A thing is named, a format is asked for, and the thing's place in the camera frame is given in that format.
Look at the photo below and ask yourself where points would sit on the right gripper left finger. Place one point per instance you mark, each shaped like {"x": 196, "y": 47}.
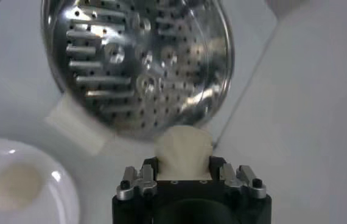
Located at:
{"x": 140, "y": 185}

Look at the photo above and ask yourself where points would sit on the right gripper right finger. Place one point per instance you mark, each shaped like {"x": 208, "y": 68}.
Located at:
{"x": 240, "y": 179}

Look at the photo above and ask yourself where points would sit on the white steamed baozi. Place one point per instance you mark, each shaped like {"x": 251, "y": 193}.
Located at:
{"x": 15, "y": 187}
{"x": 182, "y": 152}

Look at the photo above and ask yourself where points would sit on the stainless steel steamer basket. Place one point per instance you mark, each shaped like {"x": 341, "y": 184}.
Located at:
{"x": 137, "y": 61}

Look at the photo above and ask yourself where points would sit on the white round plate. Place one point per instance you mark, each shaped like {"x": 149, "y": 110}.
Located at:
{"x": 61, "y": 198}

